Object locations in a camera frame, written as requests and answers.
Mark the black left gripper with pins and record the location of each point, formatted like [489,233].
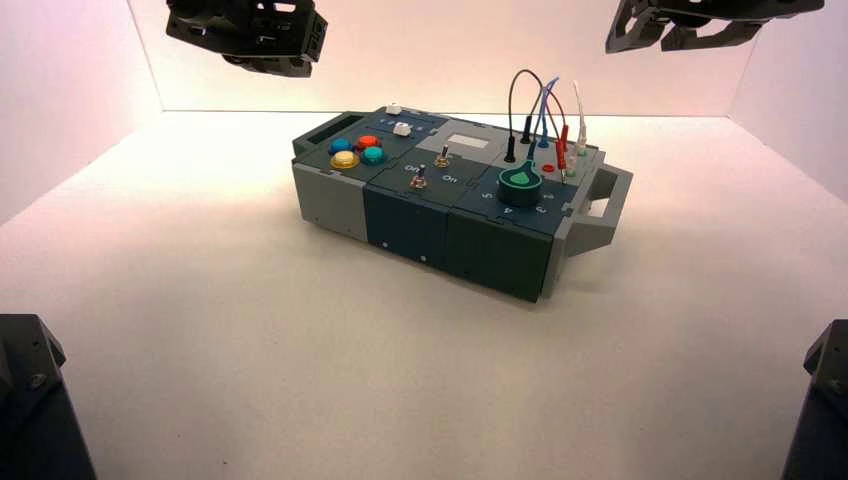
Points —
[252,30]

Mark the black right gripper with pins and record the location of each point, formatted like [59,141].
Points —
[742,8]

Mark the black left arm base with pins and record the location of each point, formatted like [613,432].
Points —
[33,411]

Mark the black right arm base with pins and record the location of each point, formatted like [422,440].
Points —
[821,411]

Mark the blue round push button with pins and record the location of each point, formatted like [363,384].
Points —
[340,146]

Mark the yellow round push button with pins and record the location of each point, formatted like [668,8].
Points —
[344,160]

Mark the red round push button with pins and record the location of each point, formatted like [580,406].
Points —
[368,142]

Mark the white slider knob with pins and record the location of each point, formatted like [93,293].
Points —
[401,130]
[394,108]

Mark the teal round push button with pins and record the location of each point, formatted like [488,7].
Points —
[373,156]

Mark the dark green rotary knob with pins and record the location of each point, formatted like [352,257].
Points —
[520,189]

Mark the grey and teal task box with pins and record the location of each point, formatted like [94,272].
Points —
[430,218]

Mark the metal toggle switch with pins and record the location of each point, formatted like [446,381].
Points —
[418,177]
[442,159]

